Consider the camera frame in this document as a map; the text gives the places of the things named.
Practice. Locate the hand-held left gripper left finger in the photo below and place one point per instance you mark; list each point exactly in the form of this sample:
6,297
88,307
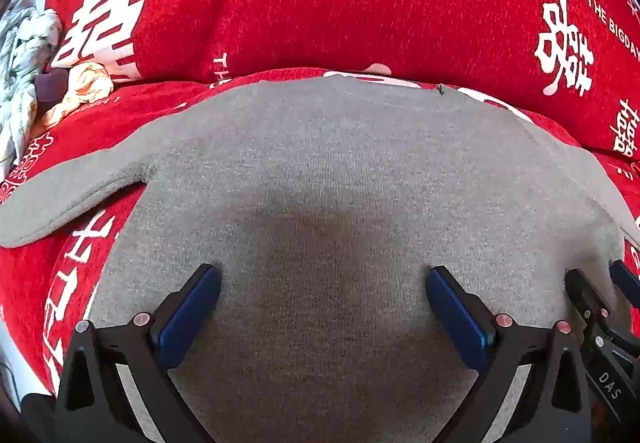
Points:
190,318

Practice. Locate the dark purple cloth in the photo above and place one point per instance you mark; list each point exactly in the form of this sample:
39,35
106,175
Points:
50,85

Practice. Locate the pale floral cloth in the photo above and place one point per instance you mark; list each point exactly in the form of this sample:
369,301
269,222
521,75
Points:
20,73

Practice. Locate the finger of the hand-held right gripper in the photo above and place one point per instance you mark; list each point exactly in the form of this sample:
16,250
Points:
585,295
626,279

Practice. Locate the grey knit sweater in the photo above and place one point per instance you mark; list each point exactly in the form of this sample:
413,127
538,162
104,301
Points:
325,173

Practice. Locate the yellow crumpled cloth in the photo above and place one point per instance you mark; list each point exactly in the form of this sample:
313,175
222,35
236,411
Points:
85,83

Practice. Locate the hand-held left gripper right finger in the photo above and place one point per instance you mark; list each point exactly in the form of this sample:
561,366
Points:
457,318

